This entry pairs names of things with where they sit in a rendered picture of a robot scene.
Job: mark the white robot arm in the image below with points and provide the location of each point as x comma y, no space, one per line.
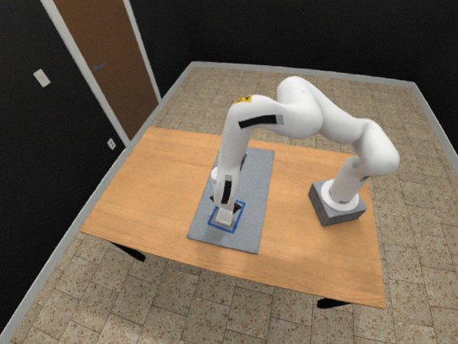
299,115

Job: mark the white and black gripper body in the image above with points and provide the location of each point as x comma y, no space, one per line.
231,207

